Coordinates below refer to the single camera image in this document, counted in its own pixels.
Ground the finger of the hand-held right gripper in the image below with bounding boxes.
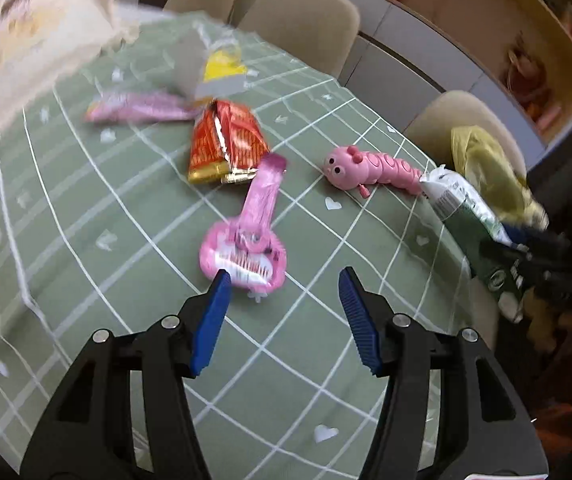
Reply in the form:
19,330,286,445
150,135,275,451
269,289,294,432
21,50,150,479
478,225,572,273

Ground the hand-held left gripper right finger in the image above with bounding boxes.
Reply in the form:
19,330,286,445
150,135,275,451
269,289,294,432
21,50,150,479
338,266,549,480

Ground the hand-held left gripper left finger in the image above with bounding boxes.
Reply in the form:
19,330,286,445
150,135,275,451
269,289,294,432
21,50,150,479
18,269,233,480

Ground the pink guitar-shaped packet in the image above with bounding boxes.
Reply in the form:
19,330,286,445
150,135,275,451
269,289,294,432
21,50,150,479
198,152,289,304

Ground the green white snack bag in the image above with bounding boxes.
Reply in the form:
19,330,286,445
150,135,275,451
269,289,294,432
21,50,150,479
418,164,532,323

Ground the yellow plastic garbage bag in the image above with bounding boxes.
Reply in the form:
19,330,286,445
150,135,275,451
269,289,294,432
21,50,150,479
448,125,549,231

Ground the person's right hand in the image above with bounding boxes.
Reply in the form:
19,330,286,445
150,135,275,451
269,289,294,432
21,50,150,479
522,289,572,354

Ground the pink caterpillar toy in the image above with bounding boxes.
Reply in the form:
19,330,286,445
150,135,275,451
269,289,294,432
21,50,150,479
322,145,424,202

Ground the green checked tablecloth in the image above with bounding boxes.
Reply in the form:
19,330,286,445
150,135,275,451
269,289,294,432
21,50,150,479
0,10,473,480

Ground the red gold wrapper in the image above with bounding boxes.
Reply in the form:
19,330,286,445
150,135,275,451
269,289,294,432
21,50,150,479
187,100,273,186

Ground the wooden shelf unit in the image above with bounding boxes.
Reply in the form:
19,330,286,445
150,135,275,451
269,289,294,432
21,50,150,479
316,0,572,147

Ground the purple pink wrapper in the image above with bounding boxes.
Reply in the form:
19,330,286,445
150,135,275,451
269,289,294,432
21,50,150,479
84,91,202,124

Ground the white cabinet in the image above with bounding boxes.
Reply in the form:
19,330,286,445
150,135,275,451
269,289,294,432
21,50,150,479
236,0,553,163

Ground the clear yellow plastic package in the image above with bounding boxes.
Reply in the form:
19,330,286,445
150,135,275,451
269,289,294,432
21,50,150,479
173,15,250,102

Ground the white printed cartoon bag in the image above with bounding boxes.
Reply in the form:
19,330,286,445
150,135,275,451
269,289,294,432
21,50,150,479
0,0,139,161

